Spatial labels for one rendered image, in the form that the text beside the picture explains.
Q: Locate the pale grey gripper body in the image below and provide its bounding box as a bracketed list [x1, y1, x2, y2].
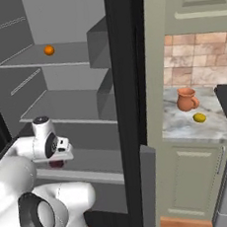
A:
[31, 145, 76, 166]

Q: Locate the grey fridge drawer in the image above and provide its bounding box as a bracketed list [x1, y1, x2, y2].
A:
[33, 142, 129, 224]

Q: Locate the grey fridge shelf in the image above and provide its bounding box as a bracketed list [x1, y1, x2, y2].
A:
[0, 38, 93, 76]
[15, 82, 118, 135]

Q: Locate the grey fridge door bin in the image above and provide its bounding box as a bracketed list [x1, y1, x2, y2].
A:
[92, 67, 118, 124]

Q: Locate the grey open fridge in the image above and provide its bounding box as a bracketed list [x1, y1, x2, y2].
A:
[0, 0, 130, 227]

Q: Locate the yellow lemon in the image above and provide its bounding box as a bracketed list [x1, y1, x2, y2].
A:
[192, 112, 208, 125]

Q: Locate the dark red round item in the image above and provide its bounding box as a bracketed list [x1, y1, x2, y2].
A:
[48, 159, 66, 170]

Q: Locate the orange fruit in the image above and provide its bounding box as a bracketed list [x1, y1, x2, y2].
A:
[42, 43, 56, 57]

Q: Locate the pale green tall side panel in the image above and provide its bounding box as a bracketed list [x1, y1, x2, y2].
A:
[129, 0, 192, 227]

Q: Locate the pale green cupboard door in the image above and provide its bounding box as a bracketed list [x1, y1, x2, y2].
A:
[160, 139, 227, 222]

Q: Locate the terracotta mug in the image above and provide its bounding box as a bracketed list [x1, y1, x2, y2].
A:
[175, 86, 201, 114]

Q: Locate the grey fridge door handle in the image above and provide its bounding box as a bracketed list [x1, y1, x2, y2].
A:
[134, 143, 164, 227]

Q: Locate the grey cupboard door handle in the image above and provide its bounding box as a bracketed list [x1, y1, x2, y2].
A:
[213, 144, 227, 176]

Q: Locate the pale green wall cupboard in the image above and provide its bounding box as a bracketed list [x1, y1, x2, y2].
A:
[161, 0, 227, 38]

